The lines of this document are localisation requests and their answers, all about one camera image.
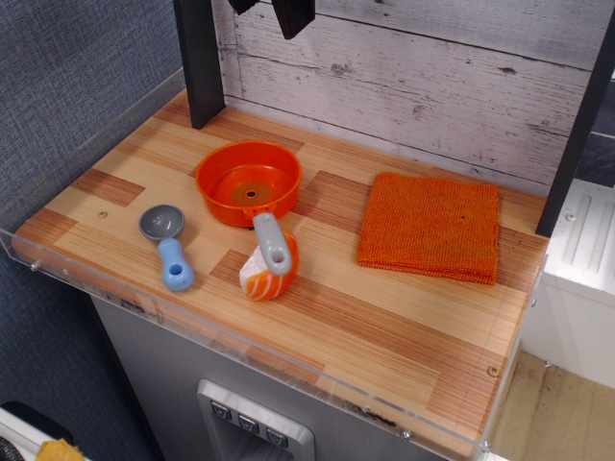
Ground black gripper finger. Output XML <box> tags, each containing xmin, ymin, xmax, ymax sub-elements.
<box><xmin>272</xmin><ymin>0</ymin><xmax>315</xmax><ymax>39</ymax></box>
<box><xmin>229</xmin><ymin>0</ymin><xmax>258</xmax><ymax>14</ymax></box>

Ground orange cloth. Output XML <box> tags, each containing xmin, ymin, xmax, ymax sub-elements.
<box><xmin>357</xmin><ymin>172</ymin><xmax>500</xmax><ymax>285</ymax></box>

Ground grey blue toy scoop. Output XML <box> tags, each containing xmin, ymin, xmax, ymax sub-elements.
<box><xmin>138</xmin><ymin>204</ymin><xmax>195</xmax><ymax>292</ymax></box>

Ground salmon sushi toy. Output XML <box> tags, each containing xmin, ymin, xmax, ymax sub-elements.
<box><xmin>239</xmin><ymin>229</ymin><xmax>300</xmax><ymax>302</ymax></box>

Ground grey toy kitchen cabinet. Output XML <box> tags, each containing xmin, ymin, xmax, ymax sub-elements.
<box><xmin>93</xmin><ymin>298</ymin><xmax>439</xmax><ymax>460</ymax></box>

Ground white side counter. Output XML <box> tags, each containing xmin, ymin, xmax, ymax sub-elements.
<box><xmin>521</xmin><ymin>180</ymin><xmax>614</xmax><ymax>387</ymax></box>

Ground silver dispenser button panel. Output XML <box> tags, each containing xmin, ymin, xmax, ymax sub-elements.
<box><xmin>197</xmin><ymin>379</ymin><xmax>316</xmax><ymax>460</ymax></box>

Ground yellow black object bottom left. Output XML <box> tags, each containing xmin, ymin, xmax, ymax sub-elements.
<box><xmin>1</xmin><ymin>401</ymin><xmax>87</xmax><ymax>460</ymax></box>

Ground dark left frame post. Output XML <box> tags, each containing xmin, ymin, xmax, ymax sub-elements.
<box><xmin>173</xmin><ymin>0</ymin><xmax>226</xmax><ymax>129</ymax></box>

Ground dark frame post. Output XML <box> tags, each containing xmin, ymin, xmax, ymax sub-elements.
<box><xmin>173</xmin><ymin>0</ymin><xmax>226</xmax><ymax>129</ymax></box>
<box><xmin>535</xmin><ymin>12</ymin><xmax>614</xmax><ymax>237</ymax></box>

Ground orange toy pan grey handle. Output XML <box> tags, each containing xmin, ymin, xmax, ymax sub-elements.
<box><xmin>195</xmin><ymin>140</ymin><xmax>303</xmax><ymax>276</ymax></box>

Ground dark right frame post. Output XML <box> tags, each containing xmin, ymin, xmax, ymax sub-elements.
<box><xmin>535</xmin><ymin>12</ymin><xmax>614</xmax><ymax>237</ymax></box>

